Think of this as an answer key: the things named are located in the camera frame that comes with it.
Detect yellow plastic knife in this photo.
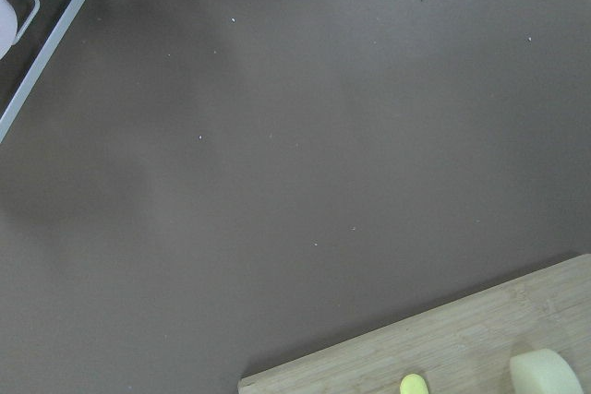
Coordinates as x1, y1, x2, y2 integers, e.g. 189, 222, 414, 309
399, 374, 429, 394

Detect bamboo cutting board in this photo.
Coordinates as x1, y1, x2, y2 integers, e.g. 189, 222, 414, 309
238, 254, 590, 393

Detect white cup rack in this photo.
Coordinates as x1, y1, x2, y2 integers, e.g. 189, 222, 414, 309
1, 0, 86, 137

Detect lemon slice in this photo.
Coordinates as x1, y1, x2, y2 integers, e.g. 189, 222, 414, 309
509, 349, 584, 394

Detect pink cup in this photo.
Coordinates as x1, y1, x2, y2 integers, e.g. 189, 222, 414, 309
0, 0, 18, 58

